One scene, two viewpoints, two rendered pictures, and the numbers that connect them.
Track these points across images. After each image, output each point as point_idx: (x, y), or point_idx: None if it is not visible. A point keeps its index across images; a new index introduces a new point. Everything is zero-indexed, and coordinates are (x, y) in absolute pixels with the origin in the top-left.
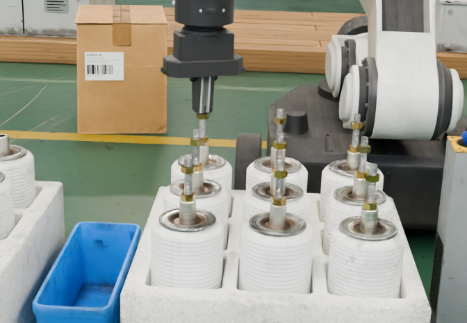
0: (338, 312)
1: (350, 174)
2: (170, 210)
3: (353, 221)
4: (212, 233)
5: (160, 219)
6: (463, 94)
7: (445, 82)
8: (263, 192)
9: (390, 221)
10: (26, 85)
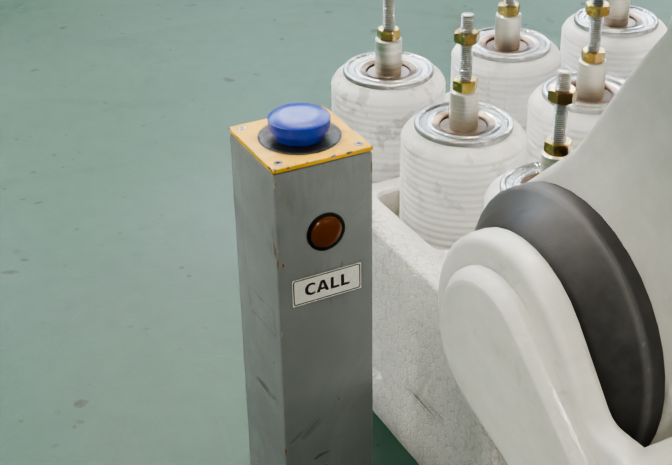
0: None
1: (538, 167)
2: (654, 21)
3: (417, 71)
4: (565, 23)
5: (641, 8)
6: (448, 285)
7: (490, 202)
8: (607, 84)
9: (403, 166)
10: None
